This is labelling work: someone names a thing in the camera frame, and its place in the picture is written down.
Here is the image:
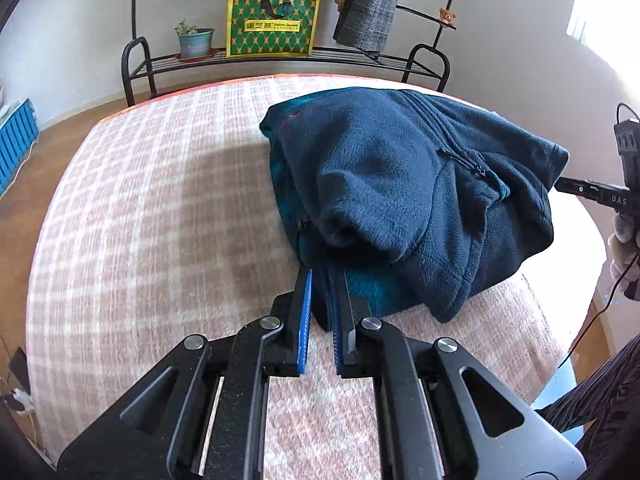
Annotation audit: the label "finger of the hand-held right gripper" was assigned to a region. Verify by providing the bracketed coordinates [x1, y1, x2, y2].
[553, 176, 609, 203]

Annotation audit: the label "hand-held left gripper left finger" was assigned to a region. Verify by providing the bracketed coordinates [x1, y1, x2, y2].
[56, 266, 315, 480]

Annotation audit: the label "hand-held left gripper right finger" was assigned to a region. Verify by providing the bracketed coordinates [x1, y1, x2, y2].
[326, 269, 587, 480]

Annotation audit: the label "navy fleece jacket teal lining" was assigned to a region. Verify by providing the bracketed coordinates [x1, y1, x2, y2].
[259, 86, 571, 334]

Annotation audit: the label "black metal clothes rack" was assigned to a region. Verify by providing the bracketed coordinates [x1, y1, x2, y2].
[121, 0, 474, 109]

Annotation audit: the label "person's right hand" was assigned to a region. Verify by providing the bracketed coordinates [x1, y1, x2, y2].
[606, 211, 640, 287]

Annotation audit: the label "beige plaid blanket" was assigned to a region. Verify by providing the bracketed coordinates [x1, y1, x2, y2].
[25, 73, 602, 480]

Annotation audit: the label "person's dark striped trousers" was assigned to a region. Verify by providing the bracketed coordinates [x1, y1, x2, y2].
[534, 331, 640, 480]

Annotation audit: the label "grey plaid coat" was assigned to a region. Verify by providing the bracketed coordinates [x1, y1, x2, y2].
[332, 0, 407, 54]

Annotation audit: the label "green and yellow gift bag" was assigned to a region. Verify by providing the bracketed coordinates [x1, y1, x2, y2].
[225, 0, 321, 59]

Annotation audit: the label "white plug adapter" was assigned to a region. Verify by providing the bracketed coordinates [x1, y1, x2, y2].
[3, 386, 36, 416]

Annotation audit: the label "potted plant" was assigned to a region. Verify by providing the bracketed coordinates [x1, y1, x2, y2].
[173, 19, 217, 61]

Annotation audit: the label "blue plastic crate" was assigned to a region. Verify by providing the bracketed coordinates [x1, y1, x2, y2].
[0, 98, 42, 197]

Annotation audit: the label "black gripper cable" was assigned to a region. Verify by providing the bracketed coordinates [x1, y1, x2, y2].
[556, 101, 640, 371]

